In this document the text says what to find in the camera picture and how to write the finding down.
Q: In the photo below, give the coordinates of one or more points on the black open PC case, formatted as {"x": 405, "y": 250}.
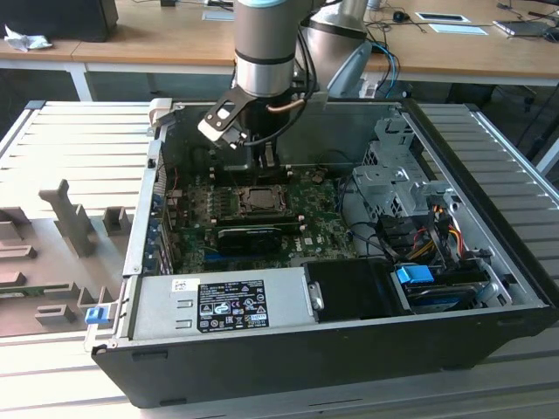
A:
{"x": 262, "y": 371}

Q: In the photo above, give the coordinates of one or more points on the blue case latch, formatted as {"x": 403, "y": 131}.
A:
{"x": 96, "y": 316}

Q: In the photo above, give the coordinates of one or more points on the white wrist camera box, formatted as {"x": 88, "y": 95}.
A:
{"x": 218, "y": 131}

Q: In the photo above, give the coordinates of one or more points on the black computer mouse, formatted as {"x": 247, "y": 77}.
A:
{"x": 399, "y": 16}

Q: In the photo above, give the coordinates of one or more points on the green motherboard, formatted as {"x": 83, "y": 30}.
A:
{"x": 323, "y": 227}

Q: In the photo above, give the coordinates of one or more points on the beige case corner latch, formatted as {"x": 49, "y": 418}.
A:
{"x": 159, "y": 111}

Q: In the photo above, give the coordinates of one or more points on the black hard disk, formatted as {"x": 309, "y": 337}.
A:
{"x": 441, "y": 299}

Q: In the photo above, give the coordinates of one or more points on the silver square CPU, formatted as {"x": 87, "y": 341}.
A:
{"x": 262, "y": 198}

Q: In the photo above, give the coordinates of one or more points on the CPU socket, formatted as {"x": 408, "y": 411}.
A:
{"x": 241, "y": 208}

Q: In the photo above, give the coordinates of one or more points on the green RAM stick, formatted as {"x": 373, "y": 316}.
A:
{"x": 43, "y": 290}

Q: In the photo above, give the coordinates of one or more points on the wooden desk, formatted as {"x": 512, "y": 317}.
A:
{"x": 131, "y": 39}

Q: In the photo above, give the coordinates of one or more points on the black graphics card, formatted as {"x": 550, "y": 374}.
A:
{"x": 249, "y": 242}

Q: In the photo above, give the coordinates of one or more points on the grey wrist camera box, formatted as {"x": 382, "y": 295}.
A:
{"x": 315, "y": 99}

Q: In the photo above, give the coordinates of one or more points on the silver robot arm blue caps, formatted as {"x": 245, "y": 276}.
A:
{"x": 262, "y": 52}

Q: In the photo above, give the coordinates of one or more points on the blue disk carrier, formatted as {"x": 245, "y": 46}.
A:
{"x": 412, "y": 275}

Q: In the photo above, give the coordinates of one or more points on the black plastic shroud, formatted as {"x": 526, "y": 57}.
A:
{"x": 349, "y": 288}

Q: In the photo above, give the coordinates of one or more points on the silver power supply unit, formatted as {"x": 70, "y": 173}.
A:
{"x": 157, "y": 305}

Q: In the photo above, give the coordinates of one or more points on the black box on desk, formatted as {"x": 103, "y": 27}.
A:
{"x": 65, "y": 19}

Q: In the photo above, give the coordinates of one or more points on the crumpled white paper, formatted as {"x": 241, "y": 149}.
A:
{"x": 26, "y": 40}

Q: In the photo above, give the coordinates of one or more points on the silver metal drive cage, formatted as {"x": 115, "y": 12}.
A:
{"x": 393, "y": 183}

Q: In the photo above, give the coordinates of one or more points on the black RAM slot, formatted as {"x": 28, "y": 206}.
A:
{"x": 262, "y": 217}
{"x": 262, "y": 223}
{"x": 271, "y": 180}
{"x": 227, "y": 173}

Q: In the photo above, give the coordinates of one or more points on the grey-brown parts rack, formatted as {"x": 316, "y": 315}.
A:
{"x": 52, "y": 244}

